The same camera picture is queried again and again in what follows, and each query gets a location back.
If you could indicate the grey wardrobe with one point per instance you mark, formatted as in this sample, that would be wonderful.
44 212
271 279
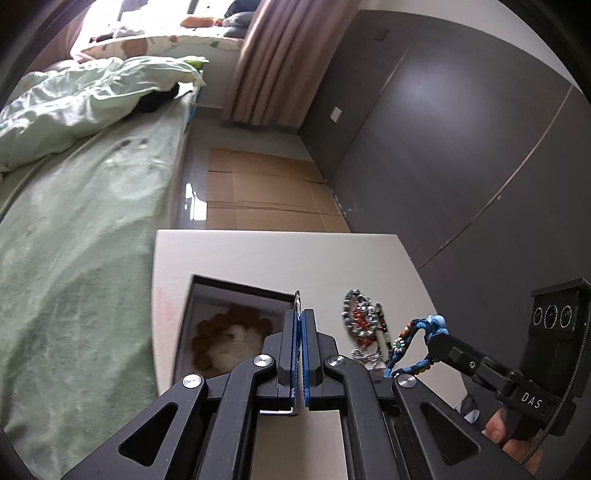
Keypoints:
461 138

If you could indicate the pink curtain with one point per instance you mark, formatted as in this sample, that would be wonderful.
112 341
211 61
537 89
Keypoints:
281 60

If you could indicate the person's right hand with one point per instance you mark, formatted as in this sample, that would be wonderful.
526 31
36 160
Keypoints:
497 431

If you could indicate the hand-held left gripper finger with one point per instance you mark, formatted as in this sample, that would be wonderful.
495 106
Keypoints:
308 364
298 355

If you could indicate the flat cardboard sheet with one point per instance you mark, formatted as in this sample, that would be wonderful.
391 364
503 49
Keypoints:
268 194

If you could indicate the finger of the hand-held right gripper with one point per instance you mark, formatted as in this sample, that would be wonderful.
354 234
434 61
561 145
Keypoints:
455 347
475 376

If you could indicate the printed white cushion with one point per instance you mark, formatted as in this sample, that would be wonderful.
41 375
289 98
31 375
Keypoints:
171 45

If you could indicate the bed with green sheet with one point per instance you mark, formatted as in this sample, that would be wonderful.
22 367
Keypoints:
78 221

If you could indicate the dark jewelry box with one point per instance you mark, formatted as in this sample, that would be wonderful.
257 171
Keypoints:
231 295

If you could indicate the dark cloth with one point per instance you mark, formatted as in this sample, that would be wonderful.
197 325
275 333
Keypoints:
157 99

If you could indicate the grey pillow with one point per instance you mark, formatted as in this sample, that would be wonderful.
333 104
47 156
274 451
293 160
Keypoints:
236 22

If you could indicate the white wall socket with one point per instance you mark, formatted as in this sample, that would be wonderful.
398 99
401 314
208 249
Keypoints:
337 114

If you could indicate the light green blanket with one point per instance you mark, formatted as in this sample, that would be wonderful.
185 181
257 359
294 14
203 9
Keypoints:
69 106

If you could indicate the orange plush toy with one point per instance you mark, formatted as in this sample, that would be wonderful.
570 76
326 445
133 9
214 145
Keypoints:
196 21

